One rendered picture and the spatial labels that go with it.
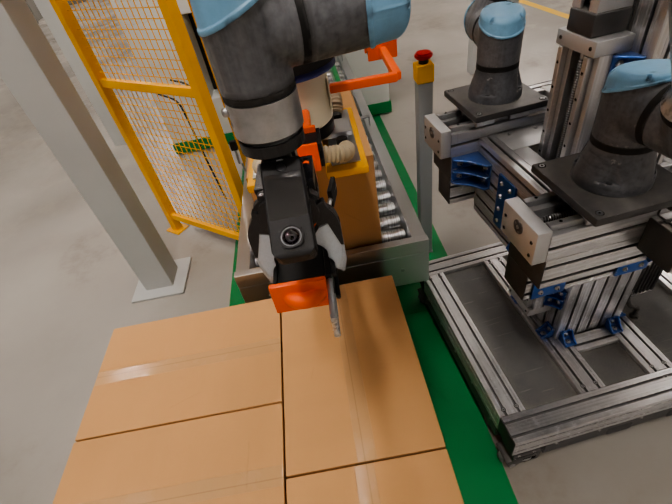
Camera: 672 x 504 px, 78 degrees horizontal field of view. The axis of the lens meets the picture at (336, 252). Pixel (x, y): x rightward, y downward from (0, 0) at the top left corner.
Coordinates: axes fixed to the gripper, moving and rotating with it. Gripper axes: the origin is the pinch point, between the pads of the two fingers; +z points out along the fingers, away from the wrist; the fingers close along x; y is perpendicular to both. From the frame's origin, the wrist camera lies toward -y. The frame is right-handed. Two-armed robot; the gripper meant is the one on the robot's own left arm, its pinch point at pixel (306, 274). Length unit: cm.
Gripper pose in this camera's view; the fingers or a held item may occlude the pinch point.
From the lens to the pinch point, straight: 56.4
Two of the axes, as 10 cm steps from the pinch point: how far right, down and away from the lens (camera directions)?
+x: -9.9, 1.6, 0.5
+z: 1.5, 7.3, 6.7
